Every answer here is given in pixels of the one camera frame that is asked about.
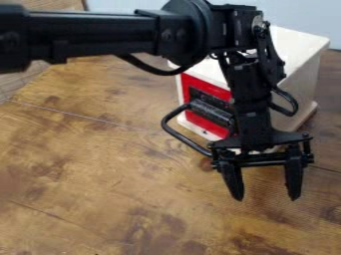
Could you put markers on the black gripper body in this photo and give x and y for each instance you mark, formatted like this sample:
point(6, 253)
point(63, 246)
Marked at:
point(260, 145)

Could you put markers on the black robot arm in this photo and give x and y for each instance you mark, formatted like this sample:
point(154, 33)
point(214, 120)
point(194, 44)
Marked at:
point(187, 31)

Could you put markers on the black drawer handle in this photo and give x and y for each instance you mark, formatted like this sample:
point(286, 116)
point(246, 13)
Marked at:
point(181, 133)

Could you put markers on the red drawer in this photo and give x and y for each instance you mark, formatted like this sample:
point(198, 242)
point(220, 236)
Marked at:
point(208, 116)

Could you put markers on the white wooden drawer box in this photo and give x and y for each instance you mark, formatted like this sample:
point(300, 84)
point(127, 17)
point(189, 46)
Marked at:
point(301, 73)

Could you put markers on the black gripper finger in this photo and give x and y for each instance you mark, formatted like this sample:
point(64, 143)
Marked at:
point(232, 175)
point(293, 171)

